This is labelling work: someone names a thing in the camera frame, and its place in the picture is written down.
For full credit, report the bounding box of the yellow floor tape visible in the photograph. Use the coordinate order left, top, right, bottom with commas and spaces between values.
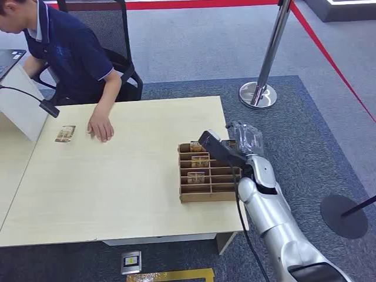
126, 267, 215, 282

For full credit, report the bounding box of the person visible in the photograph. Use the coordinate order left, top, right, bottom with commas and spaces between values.
0, 0, 123, 143

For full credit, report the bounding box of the wooden card rack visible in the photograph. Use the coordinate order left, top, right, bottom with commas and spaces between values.
177, 139, 243, 204

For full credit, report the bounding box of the chrome stanchion post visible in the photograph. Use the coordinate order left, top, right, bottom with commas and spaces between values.
239, 0, 293, 110

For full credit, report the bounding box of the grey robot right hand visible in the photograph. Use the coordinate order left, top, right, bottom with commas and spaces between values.
225, 120, 264, 157

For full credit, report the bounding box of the black gooseneck microphone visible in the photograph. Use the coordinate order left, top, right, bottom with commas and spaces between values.
0, 84, 60, 119

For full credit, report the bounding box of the white desk divider panel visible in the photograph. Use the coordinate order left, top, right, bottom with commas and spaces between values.
0, 63, 49, 142

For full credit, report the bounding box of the white desk frame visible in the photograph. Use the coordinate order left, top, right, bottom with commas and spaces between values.
102, 231, 238, 256

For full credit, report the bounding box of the person's left hand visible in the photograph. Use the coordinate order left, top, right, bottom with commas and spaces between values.
87, 110, 115, 143

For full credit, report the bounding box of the metal floor socket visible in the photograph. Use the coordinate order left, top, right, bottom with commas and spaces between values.
121, 250, 143, 276

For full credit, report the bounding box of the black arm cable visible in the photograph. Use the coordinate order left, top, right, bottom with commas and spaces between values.
227, 159, 270, 282

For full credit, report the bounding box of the black office chair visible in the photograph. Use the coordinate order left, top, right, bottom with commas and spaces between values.
32, 0, 144, 105

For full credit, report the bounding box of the dark blue carpet mat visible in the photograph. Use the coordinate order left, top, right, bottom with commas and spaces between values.
0, 75, 376, 282

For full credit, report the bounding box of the dark display platform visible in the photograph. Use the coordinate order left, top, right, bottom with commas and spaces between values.
303, 0, 376, 24

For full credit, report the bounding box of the red barrier belt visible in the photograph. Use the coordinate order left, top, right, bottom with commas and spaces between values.
289, 1, 376, 124
44, 0, 280, 12

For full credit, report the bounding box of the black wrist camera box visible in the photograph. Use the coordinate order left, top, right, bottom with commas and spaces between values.
198, 129, 248, 169

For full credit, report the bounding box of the black stanchion post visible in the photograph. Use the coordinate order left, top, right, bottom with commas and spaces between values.
319, 193, 376, 240

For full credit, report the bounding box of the dark laptop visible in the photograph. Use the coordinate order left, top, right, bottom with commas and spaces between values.
0, 49, 27, 81

